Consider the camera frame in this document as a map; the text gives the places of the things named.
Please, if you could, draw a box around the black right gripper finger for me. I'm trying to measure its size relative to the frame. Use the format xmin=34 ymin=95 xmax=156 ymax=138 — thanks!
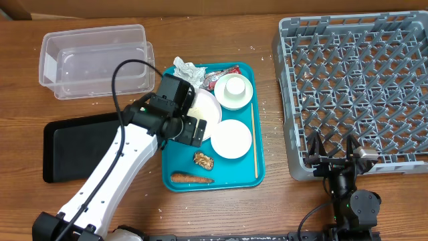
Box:
xmin=308 ymin=131 xmax=326 ymax=157
xmin=346 ymin=134 xmax=361 ymax=158

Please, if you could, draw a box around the white plate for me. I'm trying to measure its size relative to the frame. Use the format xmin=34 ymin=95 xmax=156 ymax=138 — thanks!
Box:
xmin=187 ymin=88 xmax=222 ymax=141

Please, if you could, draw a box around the red snack wrapper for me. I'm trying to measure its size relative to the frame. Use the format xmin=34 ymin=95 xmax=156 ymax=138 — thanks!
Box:
xmin=201 ymin=65 xmax=241 ymax=91

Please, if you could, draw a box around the white napkin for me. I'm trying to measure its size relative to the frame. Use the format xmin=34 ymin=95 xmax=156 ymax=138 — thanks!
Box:
xmin=173 ymin=56 xmax=206 ymax=88

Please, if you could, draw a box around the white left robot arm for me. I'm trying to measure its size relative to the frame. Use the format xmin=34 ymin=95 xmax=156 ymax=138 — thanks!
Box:
xmin=32 ymin=93 xmax=206 ymax=241

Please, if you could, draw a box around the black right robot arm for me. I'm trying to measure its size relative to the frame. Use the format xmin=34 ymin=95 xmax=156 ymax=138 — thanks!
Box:
xmin=297 ymin=131 xmax=382 ymax=241

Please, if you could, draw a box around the brown food scrap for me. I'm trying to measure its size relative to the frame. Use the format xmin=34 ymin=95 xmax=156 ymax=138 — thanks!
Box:
xmin=193 ymin=151 xmax=214 ymax=171

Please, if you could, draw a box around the pink white bowl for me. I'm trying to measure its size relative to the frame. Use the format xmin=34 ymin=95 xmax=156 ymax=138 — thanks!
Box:
xmin=211 ymin=119 xmax=252 ymax=159

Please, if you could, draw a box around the orange carrot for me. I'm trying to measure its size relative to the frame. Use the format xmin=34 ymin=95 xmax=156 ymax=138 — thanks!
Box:
xmin=171 ymin=173 xmax=214 ymax=184

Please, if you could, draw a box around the teal plastic tray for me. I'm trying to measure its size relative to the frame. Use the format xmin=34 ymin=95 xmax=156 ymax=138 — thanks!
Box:
xmin=162 ymin=62 xmax=265 ymax=192

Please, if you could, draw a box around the pale green bowl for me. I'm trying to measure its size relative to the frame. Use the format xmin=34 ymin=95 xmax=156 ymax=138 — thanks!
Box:
xmin=214 ymin=74 xmax=253 ymax=110

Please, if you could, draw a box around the wooden chopstick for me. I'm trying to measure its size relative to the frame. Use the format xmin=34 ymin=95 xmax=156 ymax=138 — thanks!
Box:
xmin=251 ymin=103 xmax=259 ymax=179

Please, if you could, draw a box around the white paper cup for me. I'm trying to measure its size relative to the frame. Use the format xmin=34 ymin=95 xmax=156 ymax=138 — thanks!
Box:
xmin=225 ymin=77 xmax=245 ymax=96

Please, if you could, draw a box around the grey dish rack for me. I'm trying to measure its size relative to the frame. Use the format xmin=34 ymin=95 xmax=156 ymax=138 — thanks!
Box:
xmin=272 ymin=11 xmax=427 ymax=181

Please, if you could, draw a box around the black tray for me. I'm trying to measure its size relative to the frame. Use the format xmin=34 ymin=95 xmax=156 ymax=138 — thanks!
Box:
xmin=43 ymin=112 xmax=119 ymax=183

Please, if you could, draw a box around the clear plastic bin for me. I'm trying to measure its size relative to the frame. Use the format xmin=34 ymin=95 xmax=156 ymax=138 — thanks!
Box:
xmin=39 ymin=24 xmax=156 ymax=100

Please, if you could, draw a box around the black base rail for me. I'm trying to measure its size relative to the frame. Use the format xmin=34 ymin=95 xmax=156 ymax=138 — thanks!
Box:
xmin=143 ymin=232 xmax=325 ymax=241

